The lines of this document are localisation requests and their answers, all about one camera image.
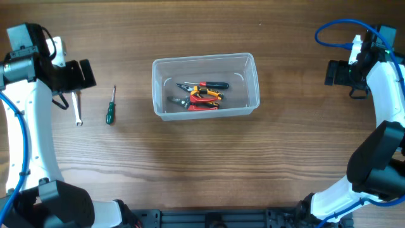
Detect clear plastic container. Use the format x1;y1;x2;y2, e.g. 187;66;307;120
152;53;260;121

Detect red handled cutters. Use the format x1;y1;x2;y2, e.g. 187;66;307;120
167;95;220;111

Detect small silver wrench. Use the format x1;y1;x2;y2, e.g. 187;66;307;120
72;92;83;126

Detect black red screwdriver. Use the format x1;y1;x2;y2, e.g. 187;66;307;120
185;81;229;89

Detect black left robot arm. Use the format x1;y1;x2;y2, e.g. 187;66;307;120
1;23;141;227

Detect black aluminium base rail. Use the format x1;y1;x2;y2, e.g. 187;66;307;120
132;207;321;228

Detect orange black needle-nose pliers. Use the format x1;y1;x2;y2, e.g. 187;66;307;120
176;83;224;100

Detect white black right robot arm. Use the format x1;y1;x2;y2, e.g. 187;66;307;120
282;19;404;227

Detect green handled screwdriver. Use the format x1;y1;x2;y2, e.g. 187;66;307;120
106;85;116;125

